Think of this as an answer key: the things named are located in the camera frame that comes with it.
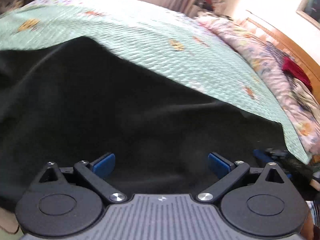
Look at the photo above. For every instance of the floral duvet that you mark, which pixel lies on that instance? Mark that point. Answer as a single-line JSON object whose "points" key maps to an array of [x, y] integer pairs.
{"points": [[250, 45]]}

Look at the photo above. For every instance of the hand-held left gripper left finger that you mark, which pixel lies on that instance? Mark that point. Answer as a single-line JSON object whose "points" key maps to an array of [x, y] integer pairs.
{"points": [[102, 166]]}

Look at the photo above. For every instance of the black pants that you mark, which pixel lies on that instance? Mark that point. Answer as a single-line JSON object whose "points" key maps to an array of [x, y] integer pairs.
{"points": [[125, 117]]}

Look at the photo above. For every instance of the framed wall picture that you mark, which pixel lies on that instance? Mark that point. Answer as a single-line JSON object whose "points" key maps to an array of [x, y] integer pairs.
{"points": [[311, 5]]}

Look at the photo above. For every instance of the wooden headboard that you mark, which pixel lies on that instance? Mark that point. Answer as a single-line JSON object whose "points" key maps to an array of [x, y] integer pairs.
{"points": [[295, 45]]}

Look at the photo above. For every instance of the red cloth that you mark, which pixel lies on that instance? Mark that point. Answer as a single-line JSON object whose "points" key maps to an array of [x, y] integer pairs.
{"points": [[295, 70]]}

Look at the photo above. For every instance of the pile of bags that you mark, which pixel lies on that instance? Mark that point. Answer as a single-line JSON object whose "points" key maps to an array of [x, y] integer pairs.
{"points": [[207, 1]]}

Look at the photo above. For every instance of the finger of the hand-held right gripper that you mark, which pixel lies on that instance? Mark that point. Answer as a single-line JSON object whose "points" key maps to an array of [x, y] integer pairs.
{"points": [[261, 156]]}

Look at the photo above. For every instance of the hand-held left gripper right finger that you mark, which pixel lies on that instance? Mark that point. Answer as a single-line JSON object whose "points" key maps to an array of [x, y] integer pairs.
{"points": [[220, 166]]}

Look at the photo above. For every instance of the green quilted bedspread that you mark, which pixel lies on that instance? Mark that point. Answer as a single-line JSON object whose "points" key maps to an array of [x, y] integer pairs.
{"points": [[150, 35]]}

